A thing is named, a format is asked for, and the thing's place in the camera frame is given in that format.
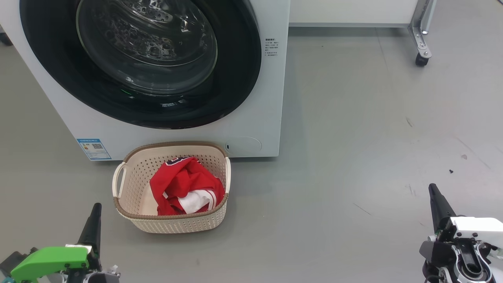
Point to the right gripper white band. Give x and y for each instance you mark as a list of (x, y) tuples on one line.
[(479, 228)]

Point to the cream perforated laundry basket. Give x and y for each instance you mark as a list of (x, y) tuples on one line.
[(137, 177)]

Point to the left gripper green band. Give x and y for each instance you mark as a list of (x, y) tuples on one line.
[(51, 259)]

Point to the dark round washer door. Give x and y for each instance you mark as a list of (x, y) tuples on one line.
[(235, 78)]

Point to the red and white garment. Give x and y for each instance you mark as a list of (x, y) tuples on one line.
[(177, 184)]

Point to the blue energy label sticker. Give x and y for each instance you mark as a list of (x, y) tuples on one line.
[(94, 149)]

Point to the metal partition leg with caster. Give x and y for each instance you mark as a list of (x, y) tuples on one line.
[(421, 39)]

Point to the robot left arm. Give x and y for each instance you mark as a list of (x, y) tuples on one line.
[(98, 277)]

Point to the white front-load washing machine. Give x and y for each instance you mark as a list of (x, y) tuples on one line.
[(271, 98)]

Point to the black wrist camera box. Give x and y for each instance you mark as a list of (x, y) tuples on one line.
[(10, 261)]

